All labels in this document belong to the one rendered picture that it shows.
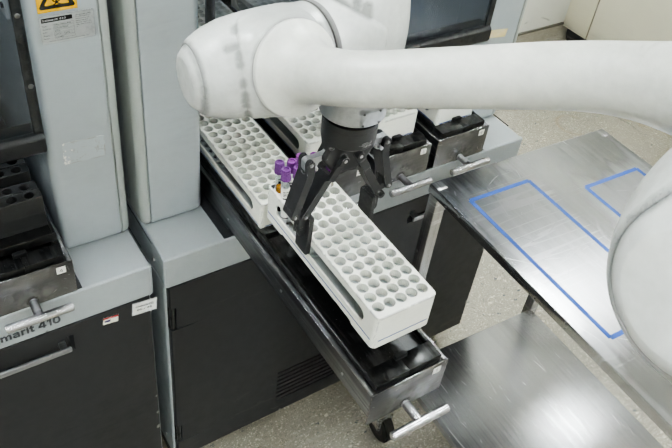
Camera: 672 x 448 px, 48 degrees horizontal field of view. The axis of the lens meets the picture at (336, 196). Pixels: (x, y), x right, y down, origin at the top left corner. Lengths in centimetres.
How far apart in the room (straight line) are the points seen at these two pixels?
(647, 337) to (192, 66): 52
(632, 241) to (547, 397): 144
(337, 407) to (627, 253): 166
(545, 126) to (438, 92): 249
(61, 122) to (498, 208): 74
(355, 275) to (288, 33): 40
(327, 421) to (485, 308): 63
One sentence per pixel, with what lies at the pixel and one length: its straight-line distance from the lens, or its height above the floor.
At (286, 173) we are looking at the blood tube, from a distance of 109.
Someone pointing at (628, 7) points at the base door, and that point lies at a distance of 356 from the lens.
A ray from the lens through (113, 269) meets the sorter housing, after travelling 129.
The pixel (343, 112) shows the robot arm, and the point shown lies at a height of 115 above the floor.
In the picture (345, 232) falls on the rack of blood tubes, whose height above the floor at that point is 92.
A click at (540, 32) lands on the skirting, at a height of 7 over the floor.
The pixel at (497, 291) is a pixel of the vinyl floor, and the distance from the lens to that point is 238.
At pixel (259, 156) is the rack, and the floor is 86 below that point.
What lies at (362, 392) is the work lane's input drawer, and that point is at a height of 79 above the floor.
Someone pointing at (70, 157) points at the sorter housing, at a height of 93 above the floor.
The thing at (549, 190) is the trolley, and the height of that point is 82.
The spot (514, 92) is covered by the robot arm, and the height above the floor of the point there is 133.
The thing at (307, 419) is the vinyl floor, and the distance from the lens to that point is 198.
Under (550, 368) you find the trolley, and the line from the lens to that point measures 186.
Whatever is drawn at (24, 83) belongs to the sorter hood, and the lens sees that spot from 110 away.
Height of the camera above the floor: 167
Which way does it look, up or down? 40 degrees down
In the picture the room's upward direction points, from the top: 8 degrees clockwise
